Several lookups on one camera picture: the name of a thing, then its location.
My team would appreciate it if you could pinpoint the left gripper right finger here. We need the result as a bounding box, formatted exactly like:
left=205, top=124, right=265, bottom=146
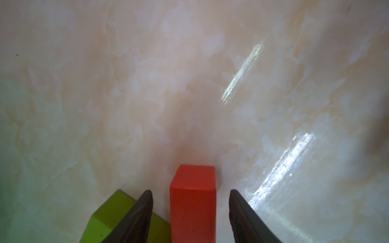
left=229, top=189, right=281, bottom=243

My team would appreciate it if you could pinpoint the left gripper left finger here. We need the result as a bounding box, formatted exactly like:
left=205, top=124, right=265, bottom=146
left=102, top=190, right=154, bottom=243

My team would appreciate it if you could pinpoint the green block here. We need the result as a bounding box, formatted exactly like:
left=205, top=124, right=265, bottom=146
left=80, top=190, right=171, bottom=243

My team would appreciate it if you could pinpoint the red block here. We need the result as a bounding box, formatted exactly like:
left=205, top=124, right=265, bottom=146
left=170, top=165, right=216, bottom=243

